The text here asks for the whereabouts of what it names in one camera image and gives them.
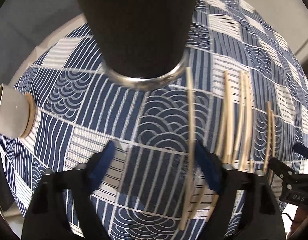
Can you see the black cylindrical utensil holder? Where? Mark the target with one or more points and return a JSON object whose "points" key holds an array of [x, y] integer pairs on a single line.
{"points": [[142, 41]]}

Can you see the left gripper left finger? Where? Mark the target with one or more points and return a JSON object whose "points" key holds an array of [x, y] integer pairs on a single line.
{"points": [[46, 216]]}

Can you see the blue patterned tablecloth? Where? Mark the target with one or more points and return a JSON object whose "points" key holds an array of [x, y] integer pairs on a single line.
{"points": [[78, 110]]}

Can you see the white board panel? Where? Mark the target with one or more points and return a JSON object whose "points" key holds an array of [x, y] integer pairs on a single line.
{"points": [[290, 19]]}

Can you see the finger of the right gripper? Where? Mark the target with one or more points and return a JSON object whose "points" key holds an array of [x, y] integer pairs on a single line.
{"points": [[301, 149], [280, 169]]}

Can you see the small potted succulent plant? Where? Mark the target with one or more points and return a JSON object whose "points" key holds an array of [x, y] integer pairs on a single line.
{"points": [[14, 112]]}

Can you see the wooden chopstick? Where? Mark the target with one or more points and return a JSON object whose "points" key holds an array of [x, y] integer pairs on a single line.
{"points": [[191, 139], [222, 127], [268, 141], [273, 143], [248, 125], [240, 121], [228, 150]]}

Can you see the round wooden coaster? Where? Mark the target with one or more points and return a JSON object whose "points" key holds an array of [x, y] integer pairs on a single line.
{"points": [[32, 110]]}

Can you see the person's hand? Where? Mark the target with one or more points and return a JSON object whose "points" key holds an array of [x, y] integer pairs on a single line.
{"points": [[299, 226]]}

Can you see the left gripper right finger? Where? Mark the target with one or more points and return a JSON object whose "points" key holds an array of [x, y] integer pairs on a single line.
{"points": [[261, 217]]}

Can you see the grey fabric backdrop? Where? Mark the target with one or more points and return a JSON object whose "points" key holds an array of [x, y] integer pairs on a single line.
{"points": [[24, 25]]}

